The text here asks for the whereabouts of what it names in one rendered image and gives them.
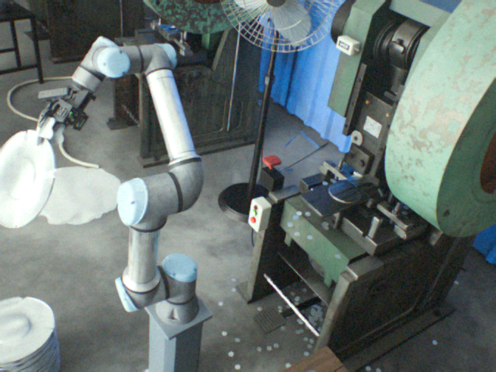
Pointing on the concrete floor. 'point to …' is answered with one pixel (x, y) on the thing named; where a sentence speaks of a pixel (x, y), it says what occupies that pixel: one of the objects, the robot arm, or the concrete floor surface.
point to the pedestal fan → (281, 12)
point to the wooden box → (319, 363)
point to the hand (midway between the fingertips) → (39, 141)
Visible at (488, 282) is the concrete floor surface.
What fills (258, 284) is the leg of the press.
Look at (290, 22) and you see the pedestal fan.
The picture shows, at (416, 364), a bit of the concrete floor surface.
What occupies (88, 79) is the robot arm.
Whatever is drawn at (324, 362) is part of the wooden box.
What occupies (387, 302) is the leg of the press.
